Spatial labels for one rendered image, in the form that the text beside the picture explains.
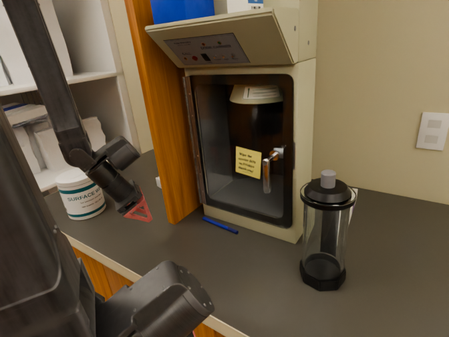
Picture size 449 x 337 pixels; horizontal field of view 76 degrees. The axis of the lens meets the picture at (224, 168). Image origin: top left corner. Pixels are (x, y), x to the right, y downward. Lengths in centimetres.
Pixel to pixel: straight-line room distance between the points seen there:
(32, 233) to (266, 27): 48
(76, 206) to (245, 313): 68
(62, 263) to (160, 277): 9
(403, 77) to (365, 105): 13
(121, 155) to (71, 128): 12
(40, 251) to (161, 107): 65
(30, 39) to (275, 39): 46
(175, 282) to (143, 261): 57
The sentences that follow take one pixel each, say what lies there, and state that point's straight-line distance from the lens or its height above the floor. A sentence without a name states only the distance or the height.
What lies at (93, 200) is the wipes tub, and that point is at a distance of 110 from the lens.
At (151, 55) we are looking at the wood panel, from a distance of 82.
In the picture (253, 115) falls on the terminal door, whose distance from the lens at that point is 71.
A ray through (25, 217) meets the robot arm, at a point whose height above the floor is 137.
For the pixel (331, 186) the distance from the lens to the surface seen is 61.
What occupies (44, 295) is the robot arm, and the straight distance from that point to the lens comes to 25.
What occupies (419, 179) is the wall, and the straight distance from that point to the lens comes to 114.
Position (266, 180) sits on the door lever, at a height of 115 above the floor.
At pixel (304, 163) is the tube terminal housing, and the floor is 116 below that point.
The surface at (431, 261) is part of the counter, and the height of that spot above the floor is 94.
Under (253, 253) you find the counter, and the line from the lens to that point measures 81.
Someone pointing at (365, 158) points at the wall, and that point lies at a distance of 113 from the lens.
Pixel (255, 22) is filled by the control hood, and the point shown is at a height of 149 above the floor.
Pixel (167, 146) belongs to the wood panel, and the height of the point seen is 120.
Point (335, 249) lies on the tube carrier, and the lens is 66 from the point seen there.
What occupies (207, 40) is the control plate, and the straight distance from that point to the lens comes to 66.
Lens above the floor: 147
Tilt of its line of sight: 24 degrees down
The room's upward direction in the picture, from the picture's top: 5 degrees counter-clockwise
